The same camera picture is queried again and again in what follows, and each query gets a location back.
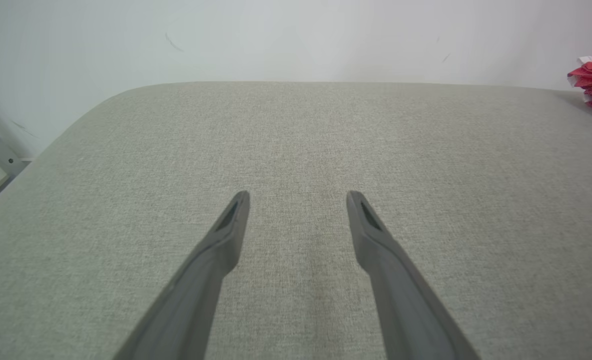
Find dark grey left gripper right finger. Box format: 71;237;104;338
346;190;482;360

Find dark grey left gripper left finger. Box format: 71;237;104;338
113;190;251;360

